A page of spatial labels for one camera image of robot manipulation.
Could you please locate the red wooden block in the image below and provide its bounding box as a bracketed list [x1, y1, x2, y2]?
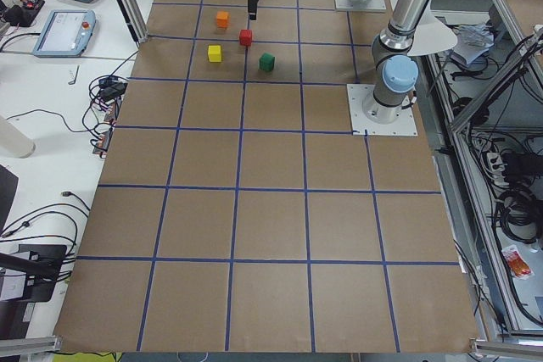
[238, 29, 253, 47]

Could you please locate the orange wooden block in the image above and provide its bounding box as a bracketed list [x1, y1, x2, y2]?
[216, 10, 230, 29]

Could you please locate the yellow wooden block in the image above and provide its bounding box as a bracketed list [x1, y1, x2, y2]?
[207, 44, 222, 63]

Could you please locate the green wooden block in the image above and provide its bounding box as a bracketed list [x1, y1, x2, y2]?
[259, 53, 276, 72]

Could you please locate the teach pendant near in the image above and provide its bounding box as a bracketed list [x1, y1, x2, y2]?
[32, 9, 97, 58]

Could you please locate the white cylinder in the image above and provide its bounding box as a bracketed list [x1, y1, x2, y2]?
[1, 117, 36, 159]

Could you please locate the black laptop device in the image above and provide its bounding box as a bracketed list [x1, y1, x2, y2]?
[1, 244, 67, 303]

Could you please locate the orange snack packet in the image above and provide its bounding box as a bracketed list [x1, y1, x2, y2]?
[501, 245, 532, 279]

